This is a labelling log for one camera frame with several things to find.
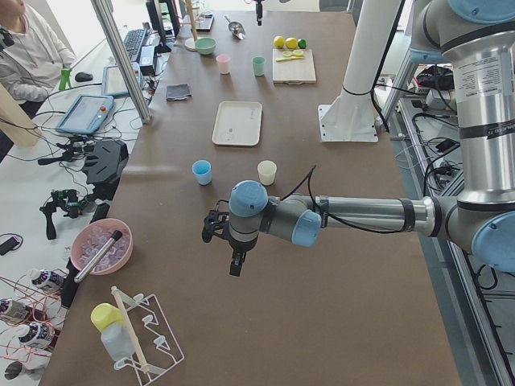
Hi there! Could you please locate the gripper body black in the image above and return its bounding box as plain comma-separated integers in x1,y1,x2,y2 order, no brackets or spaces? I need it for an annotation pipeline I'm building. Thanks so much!
229,236,258,260

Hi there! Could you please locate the green cup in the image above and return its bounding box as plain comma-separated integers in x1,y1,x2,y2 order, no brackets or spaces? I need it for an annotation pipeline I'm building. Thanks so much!
252,56,266,76

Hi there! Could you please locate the cream cup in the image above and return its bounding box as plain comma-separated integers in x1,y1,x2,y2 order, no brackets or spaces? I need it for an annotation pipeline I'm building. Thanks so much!
257,160,277,186

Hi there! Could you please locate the cream rabbit tray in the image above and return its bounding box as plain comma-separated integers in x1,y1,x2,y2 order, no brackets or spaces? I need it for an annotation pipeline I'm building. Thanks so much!
212,101,262,146

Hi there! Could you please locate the metal scoop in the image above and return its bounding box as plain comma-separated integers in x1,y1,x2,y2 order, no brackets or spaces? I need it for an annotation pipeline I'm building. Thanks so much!
224,14,245,40

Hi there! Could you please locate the yellow lemon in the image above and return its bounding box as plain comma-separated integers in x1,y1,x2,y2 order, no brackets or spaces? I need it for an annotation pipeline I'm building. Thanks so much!
284,37,298,50
273,35,285,49

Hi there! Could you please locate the yellow plastic knife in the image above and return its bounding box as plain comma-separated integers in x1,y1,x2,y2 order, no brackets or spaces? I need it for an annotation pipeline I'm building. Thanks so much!
275,56,305,63

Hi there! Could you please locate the pink cup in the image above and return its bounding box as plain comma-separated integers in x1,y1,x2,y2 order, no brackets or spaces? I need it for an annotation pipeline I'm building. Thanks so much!
216,54,231,75

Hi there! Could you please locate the green bowl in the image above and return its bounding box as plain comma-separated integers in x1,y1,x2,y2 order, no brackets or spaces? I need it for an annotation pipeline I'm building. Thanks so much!
195,37,216,55

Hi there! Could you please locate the wooden cutting board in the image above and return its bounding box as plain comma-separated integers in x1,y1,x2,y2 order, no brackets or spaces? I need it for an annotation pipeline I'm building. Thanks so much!
272,48,316,84

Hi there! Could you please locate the wooden cup tree stand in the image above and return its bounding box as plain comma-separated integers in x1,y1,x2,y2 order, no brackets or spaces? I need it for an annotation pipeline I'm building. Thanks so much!
182,0,198,51

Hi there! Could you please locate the blue cup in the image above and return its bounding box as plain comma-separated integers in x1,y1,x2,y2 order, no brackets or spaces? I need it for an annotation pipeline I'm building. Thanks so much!
192,160,212,186

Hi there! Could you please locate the grey folded cloth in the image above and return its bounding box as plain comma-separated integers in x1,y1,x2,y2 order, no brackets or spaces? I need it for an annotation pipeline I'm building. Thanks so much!
166,84,191,101

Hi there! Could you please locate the metal muddler tool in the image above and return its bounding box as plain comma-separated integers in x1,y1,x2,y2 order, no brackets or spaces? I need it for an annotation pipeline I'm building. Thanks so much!
74,230,122,283

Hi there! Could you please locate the wooden stick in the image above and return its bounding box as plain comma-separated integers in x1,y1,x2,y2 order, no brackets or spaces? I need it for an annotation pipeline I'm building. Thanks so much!
111,286,150,374

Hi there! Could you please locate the black keyboard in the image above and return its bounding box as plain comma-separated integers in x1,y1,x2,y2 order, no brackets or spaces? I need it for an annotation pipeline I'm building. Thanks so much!
123,29,146,62

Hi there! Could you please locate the yellow cup on rack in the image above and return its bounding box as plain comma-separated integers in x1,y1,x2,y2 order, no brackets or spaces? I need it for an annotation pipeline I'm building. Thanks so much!
90,302,123,332

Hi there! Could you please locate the clear cup on rack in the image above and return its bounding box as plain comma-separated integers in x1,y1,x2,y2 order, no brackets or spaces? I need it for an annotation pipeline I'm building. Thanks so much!
101,322,135,362

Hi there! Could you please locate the pink bowl with ice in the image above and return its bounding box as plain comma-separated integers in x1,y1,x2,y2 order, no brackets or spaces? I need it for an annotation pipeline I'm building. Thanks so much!
70,218,134,276

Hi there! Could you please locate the black stand device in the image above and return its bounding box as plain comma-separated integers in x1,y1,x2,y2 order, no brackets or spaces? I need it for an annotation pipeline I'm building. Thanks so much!
81,140,129,200

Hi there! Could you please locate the blue teach pendant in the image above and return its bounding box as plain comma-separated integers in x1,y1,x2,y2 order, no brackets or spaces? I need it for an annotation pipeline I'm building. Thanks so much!
101,62,143,98
56,95,114,134

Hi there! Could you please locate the black computer mouse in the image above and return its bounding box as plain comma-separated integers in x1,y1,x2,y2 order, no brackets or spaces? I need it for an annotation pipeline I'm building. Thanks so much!
75,72,93,83

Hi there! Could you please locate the person in white hoodie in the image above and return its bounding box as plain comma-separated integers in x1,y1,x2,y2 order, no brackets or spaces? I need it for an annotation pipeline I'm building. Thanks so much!
0,0,77,117

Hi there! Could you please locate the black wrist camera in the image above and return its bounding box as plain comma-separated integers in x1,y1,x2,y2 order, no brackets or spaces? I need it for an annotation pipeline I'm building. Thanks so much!
201,199,229,243

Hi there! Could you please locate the white wire cup rack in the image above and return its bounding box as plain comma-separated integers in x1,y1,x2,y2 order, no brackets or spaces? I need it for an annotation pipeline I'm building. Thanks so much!
113,294,185,385

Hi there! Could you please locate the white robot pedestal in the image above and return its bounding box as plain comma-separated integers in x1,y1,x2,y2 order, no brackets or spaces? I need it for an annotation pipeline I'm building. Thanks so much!
319,0,404,142

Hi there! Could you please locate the aluminium frame post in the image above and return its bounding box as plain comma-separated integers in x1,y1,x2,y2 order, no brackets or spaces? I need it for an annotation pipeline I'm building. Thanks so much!
90,0,151,125

